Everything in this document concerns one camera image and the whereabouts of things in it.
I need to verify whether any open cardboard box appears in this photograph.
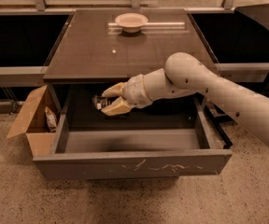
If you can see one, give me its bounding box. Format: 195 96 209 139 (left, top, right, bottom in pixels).
7 86 58 157

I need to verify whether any white bowl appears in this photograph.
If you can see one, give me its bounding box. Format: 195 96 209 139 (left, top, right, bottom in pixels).
115 13 149 33

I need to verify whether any black rxbar chocolate bar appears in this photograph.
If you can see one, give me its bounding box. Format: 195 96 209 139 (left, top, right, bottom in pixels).
92 95 113 110

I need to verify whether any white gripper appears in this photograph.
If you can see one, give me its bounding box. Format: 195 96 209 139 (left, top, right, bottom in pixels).
101 75 152 116

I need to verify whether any open grey top drawer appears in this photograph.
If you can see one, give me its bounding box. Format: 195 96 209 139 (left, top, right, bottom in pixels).
34 84 232 180

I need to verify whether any grey cabinet with counter top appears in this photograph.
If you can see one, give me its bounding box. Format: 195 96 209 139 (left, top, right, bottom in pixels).
43 7 221 117

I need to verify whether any black drawer slide rail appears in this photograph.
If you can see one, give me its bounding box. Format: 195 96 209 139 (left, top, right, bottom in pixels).
204 106 233 149

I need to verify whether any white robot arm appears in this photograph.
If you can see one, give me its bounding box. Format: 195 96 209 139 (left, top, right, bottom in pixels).
102 52 269 147

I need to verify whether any crumpled snack bag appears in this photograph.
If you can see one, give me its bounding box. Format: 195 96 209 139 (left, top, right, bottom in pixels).
45 106 57 133

